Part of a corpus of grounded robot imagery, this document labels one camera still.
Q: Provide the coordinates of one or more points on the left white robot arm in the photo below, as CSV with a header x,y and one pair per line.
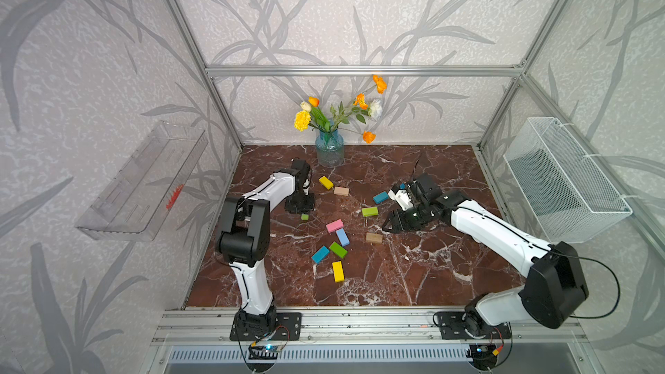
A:
x,y
243,232

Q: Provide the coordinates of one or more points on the left circuit board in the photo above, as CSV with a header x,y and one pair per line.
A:
x,y
268,351

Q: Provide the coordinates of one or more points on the light green block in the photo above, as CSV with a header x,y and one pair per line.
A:
x,y
370,211

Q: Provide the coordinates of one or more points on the yellow block front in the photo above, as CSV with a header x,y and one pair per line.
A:
x,y
337,268

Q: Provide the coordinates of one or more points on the artificial flower bouquet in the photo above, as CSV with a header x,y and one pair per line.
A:
x,y
360,109

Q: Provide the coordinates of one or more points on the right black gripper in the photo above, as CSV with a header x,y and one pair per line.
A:
x,y
396,222

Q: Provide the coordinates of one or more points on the tan wooden block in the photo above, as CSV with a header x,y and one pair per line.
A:
x,y
341,191
374,238

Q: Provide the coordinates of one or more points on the clear plastic wall shelf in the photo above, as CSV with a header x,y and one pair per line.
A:
x,y
136,203

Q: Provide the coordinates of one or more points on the pink block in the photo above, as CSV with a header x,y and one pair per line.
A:
x,y
335,226

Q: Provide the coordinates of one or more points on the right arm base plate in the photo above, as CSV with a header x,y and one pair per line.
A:
x,y
461,325

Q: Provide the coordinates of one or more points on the green block lower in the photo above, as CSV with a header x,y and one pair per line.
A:
x,y
338,250

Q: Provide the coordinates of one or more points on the yellow block near vase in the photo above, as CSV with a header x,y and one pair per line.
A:
x,y
326,182

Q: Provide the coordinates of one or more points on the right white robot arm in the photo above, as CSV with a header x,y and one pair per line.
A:
x,y
555,284

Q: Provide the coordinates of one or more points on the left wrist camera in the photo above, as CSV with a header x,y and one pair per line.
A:
x,y
302,174

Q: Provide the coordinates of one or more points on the white wire mesh basket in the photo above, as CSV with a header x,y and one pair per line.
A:
x,y
571,197

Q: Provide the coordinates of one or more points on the blue glass vase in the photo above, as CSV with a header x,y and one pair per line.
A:
x,y
330,148

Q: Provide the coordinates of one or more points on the tan wooden block upper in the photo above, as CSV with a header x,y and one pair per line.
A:
x,y
341,191

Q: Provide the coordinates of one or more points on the tan wooden block lower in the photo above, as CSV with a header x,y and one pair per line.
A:
x,y
374,238

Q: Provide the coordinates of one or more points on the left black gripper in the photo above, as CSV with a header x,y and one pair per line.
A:
x,y
306,209

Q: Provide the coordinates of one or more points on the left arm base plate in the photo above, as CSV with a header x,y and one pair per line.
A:
x,y
283,326

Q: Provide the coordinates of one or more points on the light blue block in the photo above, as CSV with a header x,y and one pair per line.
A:
x,y
343,238

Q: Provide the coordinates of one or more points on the teal block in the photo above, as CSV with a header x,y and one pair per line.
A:
x,y
320,255
381,197

